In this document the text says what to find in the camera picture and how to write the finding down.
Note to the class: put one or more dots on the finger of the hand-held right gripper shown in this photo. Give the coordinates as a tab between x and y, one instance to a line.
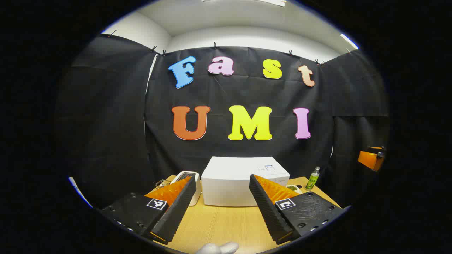
367	158

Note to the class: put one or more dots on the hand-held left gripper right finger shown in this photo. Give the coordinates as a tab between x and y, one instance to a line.
270	211

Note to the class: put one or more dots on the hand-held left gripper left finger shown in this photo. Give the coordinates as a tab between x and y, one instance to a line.
176	211

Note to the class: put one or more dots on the white microwave oven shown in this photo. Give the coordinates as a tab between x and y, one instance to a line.
229	183

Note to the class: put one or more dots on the white toaster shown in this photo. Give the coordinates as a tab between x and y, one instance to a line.
195	190

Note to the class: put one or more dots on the white divided grain tray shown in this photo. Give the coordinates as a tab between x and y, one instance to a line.
295	188

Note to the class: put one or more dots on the green tea bottle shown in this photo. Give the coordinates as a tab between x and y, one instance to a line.
312	181

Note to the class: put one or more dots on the small ceiling light panel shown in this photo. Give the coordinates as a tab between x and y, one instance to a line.
349	41

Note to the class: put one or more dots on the long ceiling light panel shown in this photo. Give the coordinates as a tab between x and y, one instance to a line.
247	1

